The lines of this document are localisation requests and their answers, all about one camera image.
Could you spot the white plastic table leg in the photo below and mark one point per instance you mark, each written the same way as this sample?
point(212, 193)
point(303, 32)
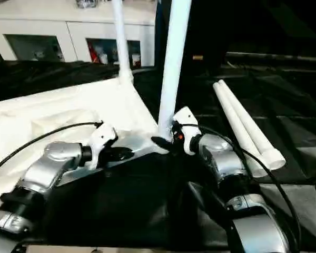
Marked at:
point(173, 66)
point(234, 121)
point(248, 121)
point(122, 39)

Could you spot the white plastic table top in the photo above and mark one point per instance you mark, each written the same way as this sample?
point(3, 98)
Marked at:
point(55, 110)

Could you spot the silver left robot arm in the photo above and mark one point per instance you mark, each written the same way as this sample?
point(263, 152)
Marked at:
point(55, 158)

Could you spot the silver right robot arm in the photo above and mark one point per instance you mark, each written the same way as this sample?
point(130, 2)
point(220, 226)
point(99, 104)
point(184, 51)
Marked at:
point(221, 158)

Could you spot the black work mat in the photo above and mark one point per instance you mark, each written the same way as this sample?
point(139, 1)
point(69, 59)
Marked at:
point(134, 197)

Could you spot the small gold label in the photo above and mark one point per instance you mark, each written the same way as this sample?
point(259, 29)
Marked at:
point(197, 57)

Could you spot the small white cup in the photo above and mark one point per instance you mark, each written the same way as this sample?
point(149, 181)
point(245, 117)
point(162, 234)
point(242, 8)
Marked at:
point(135, 59)

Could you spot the red bottle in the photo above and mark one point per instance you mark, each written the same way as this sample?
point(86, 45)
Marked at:
point(91, 52)

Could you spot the blue panel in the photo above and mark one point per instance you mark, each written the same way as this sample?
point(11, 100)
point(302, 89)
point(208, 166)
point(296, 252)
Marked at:
point(159, 15)

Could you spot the black cabinet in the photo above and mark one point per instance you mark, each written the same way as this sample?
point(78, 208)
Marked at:
point(252, 26)

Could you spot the white glass-door cabinet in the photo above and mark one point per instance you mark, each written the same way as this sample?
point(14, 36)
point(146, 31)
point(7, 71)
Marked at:
point(68, 26)

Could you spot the clear glass ornament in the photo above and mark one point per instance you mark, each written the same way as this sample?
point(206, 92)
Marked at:
point(87, 3)

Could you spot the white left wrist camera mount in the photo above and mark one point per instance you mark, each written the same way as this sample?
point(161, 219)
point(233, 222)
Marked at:
point(102, 134)

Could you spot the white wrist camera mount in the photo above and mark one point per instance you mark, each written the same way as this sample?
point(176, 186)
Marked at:
point(187, 116)
point(102, 134)

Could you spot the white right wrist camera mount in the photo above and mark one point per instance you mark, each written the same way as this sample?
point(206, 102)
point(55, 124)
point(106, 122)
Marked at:
point(187, 116)

